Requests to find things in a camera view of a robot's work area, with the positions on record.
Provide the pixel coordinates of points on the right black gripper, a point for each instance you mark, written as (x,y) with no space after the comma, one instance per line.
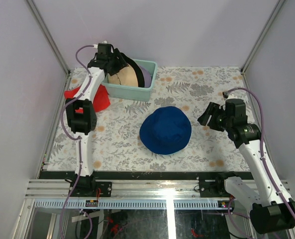
(211,108)

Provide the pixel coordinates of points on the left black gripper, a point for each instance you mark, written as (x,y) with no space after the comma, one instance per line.
(118,63)

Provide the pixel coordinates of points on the black beige cap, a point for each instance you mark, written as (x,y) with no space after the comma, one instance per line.
(132,75)

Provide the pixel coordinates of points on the lavender hat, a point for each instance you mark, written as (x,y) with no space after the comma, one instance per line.
(147,77)

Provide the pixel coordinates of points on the red cloth hat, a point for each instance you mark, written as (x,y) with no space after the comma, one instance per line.
(100,102)

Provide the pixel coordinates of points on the dark blue bucket hat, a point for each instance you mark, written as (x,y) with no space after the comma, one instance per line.
(166,131)

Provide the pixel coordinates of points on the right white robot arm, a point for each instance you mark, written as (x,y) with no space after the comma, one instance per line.
(271,208)

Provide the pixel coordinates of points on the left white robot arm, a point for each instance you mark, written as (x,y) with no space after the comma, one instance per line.
(81,116)

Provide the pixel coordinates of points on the light teal plastic bin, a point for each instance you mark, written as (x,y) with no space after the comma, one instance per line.
(134,93)

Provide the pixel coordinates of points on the floral table mat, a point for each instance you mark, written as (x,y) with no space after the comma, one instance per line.
(115,143)

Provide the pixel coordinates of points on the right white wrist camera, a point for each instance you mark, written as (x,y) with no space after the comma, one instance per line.
(229,95)

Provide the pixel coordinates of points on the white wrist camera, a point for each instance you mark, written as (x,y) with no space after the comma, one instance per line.
(229,95)
(102,45)

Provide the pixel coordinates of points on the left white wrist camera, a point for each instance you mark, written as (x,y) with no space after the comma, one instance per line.
(102,45)

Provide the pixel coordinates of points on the left aluminium frame post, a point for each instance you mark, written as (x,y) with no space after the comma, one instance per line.
(46,33)

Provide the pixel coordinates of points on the aluminium frame post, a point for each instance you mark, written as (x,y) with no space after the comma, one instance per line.
(269,23)
(46,33)

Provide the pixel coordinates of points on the right aluminium frame post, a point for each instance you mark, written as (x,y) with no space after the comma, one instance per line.
(269,23)

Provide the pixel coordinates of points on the aluminium front rail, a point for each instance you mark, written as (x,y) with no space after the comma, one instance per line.
(120,189)

